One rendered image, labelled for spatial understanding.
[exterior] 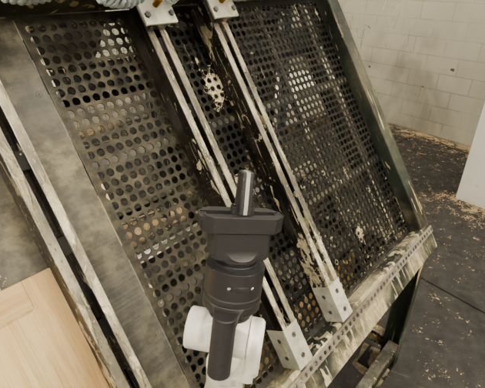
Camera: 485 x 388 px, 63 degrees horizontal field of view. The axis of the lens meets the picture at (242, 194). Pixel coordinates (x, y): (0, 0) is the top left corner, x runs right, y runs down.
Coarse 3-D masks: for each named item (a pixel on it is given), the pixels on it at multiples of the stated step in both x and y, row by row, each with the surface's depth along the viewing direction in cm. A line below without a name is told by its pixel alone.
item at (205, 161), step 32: (160, 0) 97; (160, 32) 103; (160, 64) 102; (160, 96) 107; (192, 96) 105; (192, 128) 103; (192, 160) 107; (224, 192) 105; (288, 320) 111; (288, 352) 110
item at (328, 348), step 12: (420, 240) 168; (408, 252) 160; (396, 264) 153; (384, 288) 145; (372, 300) 138; (360, 312) 134; (348, 324) 128; (336, 336) 123; (324, 348) 119; (312, 360) 115; (312, 372) 114; (300, 384) 110
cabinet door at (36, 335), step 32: (32, 288) 77; (0, 320) 73; (32, 320) 76; (64, 320) 80; (0, 352) 72; (32, 352) 75; (64, 352) 78; (0, 384) 71; (32, 384) 74; (64, 384) 77; (96, 384) 81
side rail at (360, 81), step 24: (336, 0) 167; (336, 24) 164; (336, 48) 168; (360, 72) 167; (360, 96) 169; (384, 120) 171; (384, 144) 169; (384, 192) 178; (408, 192) 171; (408, 216) 174
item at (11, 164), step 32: (0, 96) 76; (0, 128) 75; (0, 160) 76; (32, 160) 77; (32, 192) 76; (32, 224) 77; (64, 224) 78; (64, 256) 77; (64, 288) 78; (96, 288) 80; (96, 320) 78; (96, 352) 79; (128, 352) 81; (128, 384) 80
